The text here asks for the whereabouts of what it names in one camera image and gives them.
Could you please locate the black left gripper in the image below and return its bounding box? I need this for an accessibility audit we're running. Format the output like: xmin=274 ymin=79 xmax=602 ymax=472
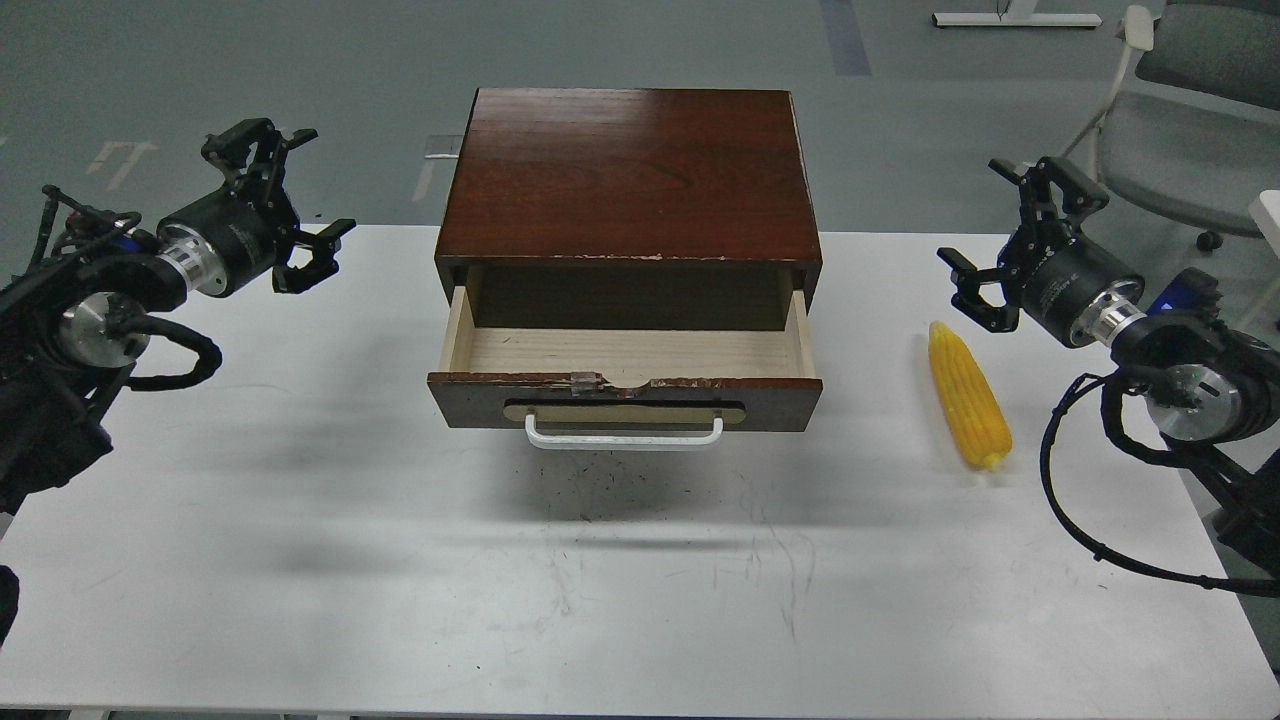
xmin=157 ymin=118 xmax=357 ymax=299

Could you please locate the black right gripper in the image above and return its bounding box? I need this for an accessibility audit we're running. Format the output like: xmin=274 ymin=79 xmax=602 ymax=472
xmin=937 ymin=156 xmax=1146 ymax=348

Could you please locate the yellow corn cob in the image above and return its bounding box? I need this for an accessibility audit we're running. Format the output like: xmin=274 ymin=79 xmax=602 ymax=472
xmin=928 ymin=322 xmax=1012 ymax=471

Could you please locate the wooden drawer with white handle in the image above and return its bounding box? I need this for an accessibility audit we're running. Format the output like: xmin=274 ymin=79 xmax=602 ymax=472
xmin=426 ymin=288 xmax=823 ymax=450

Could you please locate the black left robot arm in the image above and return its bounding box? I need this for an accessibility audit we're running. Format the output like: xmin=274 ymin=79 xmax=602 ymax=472
xmin=1 ymin=118 xmax=355 ymax=515

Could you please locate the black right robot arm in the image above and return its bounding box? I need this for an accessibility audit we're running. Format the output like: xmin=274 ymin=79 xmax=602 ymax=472
xmin=938 ymin=156 xmax=1279 ymax=598

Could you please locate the dark wooden drawer cabinet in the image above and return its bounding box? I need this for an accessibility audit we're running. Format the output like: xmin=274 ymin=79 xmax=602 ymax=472
xmin=435 ymin=88 xmax=822 ymax=331

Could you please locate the grey office chair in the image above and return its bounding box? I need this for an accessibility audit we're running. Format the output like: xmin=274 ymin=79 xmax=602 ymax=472
xmin=1066 ymin=1 xmax=1279 ymax=252

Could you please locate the white desk foot bar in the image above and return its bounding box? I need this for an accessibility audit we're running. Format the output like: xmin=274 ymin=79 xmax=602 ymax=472
xmin=931 ymin=1 xmax=1103 ymax=29

